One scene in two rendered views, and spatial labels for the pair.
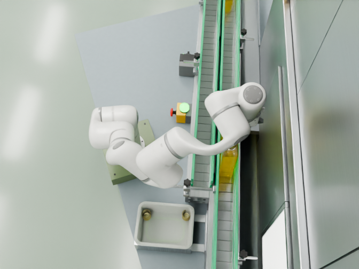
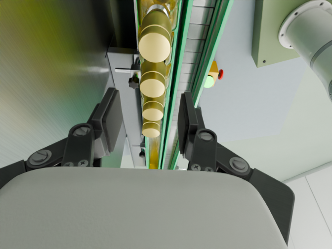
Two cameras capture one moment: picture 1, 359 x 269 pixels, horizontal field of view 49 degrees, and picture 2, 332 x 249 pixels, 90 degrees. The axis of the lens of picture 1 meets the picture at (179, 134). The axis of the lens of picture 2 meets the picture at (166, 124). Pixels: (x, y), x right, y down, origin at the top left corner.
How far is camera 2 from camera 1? 1.16 m
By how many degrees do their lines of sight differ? 27
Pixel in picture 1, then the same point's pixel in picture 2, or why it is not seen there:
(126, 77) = (252, 105)
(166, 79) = (213, 103)
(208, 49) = (174, 133)
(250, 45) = (134, 135)
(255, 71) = (127, 117)
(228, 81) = not seen: hidden behind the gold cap
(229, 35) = (154, 141)
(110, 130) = not seen: outside the picture
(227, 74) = not seen: hidden behind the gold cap
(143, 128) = (269, 55)
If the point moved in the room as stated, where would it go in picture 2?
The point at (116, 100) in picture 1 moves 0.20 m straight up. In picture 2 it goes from (273, 85) to (292, 122)
